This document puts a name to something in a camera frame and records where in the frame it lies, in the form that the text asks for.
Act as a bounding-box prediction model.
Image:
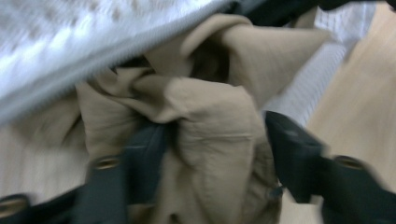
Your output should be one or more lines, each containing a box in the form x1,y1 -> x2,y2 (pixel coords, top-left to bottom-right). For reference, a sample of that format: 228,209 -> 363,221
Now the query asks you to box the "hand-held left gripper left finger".
122,120 -> 176,207

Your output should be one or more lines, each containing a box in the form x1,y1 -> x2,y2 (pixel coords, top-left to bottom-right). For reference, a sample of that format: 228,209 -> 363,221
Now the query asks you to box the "beige cloth garment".
0,13 -> 332,224

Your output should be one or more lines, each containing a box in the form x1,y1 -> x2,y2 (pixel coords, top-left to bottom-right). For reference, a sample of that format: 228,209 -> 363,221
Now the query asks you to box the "white mesh laundry bag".
0,0 -> 379,129

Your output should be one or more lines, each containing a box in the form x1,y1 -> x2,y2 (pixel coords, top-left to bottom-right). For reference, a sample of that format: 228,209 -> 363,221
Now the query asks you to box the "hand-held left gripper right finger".
264,110 -> 329,203

